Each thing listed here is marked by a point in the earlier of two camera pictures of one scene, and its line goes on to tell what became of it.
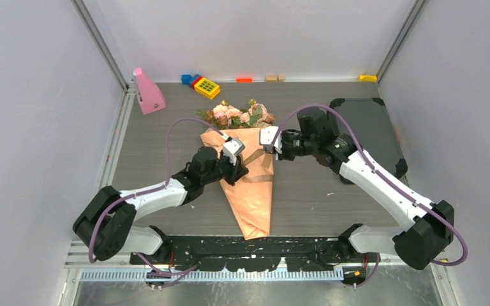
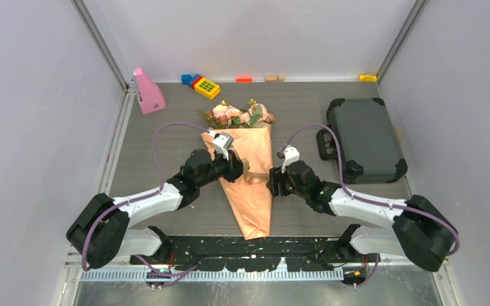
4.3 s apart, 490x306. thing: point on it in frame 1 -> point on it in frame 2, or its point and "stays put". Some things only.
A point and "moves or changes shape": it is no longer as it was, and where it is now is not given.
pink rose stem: [233, 115] stays put
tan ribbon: [267, 163] moves or changes shape
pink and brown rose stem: [256, 116] stays put
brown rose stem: [217, 122] stays put
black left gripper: [235, 171] stays put
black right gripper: [284, 155] -> [276, 176]
